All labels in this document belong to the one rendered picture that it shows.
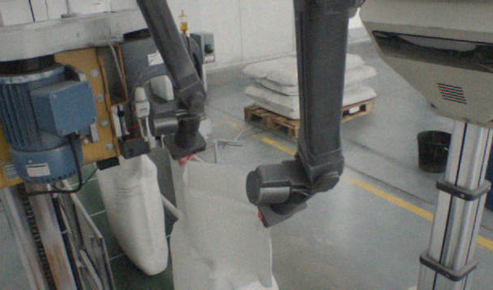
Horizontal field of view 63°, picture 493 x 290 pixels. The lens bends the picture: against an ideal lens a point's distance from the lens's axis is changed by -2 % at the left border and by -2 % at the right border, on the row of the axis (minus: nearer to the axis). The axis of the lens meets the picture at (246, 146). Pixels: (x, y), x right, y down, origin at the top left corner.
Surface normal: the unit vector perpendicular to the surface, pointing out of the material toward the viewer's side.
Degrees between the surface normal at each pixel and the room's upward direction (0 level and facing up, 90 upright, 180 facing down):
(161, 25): 103
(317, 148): 109
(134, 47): 90
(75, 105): 90
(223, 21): 90
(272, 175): 31
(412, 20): 40
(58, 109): 90
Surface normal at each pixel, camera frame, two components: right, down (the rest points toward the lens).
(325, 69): 0.22, 0.78
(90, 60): 0.57, 0.29
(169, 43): 0.42, 0.54
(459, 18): -0.57, -0.54
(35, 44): 0.73, 0.23
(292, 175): 0.32, -0.64
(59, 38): 0.96, 0.07
